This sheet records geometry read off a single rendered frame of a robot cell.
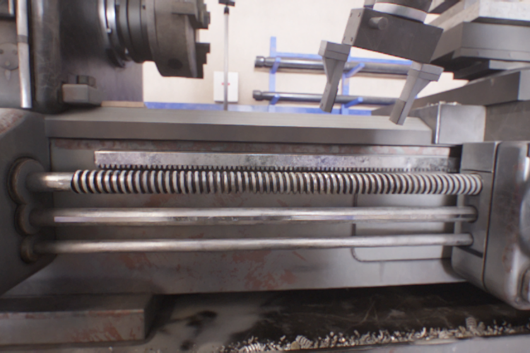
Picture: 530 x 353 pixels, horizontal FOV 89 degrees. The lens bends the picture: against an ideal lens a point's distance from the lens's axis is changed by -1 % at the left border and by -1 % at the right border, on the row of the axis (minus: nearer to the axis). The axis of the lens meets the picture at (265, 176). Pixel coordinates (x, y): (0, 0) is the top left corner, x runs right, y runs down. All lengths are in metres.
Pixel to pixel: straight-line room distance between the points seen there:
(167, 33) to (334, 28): 3.71
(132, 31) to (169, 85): 3.17
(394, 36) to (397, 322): 0.57
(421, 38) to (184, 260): 0.57
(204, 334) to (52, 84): 0.55
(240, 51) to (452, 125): 3.49
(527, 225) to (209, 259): 0.58
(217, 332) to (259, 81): 3.51
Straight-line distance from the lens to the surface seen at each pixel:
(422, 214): 0.60
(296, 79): 3.99
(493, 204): 0.66
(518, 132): 0.69
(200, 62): 0.86
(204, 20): 0.80
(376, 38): 0.47
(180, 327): 0.68
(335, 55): 0.46
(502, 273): 0.66
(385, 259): 0.70
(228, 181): 0.48
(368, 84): 4.32
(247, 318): 0.69
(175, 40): 0.74
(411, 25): 0.49
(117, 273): 0.66
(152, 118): 0.58
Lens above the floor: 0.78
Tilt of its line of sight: 6 degrees down
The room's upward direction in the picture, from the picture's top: 1 degrees clockwise
